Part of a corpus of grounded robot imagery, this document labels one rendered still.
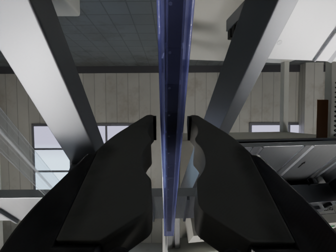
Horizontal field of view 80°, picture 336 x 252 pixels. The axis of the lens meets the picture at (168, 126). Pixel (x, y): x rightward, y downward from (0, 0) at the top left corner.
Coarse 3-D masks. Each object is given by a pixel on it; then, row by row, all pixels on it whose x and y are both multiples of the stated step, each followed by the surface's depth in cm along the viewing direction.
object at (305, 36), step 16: (304, 0) 19; (320, 0) 19; (304, 16) 20; (320, 16) 20; (288, 32) 21; (304, 32) 22; (320, 32) 22; (288, 48) 23; (304, 48) 23; (320, 48) 23
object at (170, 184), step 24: (168, 0) 7; (192, 0) 7; (168, 24) 8; (192, 24) 8; (168, 48) 8; (168, 72) 9; (168, 96) 10; (168, 120) 12; (168, 144) 13; (168, 168) 16; (168, 192) 19; (168, 216) 23
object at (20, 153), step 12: (0, 108) 12; (0, 120) 12; (0, 132) 12; (12, 132) 13; (0, 144) 13; (12, 144) 13; (24, 144) 14; (12, 156) 14; (24, 156) 14; (36, 156) 16; (24, 168) 15; (36, 168) 16; (48, 168) 17; (36, 180) 17; (48, 180) 17
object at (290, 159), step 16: (256, 144) 38; (272, 144) 39; (288, 144) 39; (304, 144) 40; (320, 144) 40; (272, 160) 43; (288, 160) 44; (304, 160) 45; (320, 160) 45; (288, 176) 50; (304, 176) 51; (320, 176) 53
